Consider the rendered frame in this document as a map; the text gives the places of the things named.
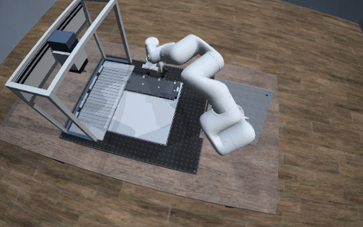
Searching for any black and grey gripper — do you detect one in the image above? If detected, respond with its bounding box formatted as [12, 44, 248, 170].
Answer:
[146, 61, 168, 79]

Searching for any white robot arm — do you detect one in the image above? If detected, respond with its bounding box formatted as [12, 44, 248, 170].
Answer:
[142, 35, 255, 156]

